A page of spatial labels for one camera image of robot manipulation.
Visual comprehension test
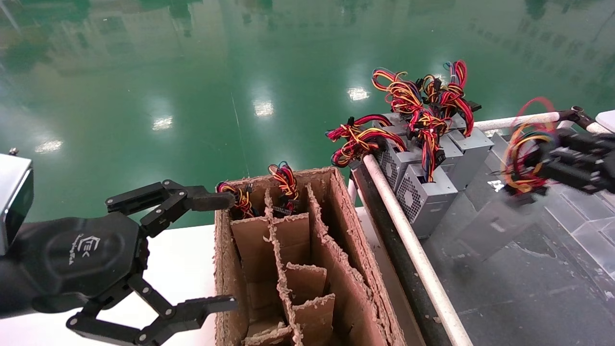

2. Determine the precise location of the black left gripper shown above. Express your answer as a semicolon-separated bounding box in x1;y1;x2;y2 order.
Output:
13;180;239;346

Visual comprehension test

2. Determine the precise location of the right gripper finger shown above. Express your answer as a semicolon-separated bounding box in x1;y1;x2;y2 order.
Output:
529;153;615;194
550;131;615;155

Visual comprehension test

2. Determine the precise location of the black tube joint connector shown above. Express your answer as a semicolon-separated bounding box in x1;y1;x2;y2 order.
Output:
559;106;596;130

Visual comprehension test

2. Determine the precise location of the white board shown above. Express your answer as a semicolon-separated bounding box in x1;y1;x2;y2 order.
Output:
595;110;615;133

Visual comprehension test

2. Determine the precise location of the clear acrylic divider tray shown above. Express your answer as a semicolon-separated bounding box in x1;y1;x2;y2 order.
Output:
488;130;615;280

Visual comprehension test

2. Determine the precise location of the torn cardboard divider box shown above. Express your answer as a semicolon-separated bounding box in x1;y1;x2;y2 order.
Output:
214;166;409;346

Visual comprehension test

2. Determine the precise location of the black conveyor side beam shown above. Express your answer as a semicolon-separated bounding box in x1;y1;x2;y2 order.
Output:
350;161;453;346

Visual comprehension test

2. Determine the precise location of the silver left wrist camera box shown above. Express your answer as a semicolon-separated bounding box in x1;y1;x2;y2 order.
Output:
0;148;35;255

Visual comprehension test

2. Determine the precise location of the long white rail tube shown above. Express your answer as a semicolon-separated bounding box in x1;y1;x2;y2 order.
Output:
363;154;475;346

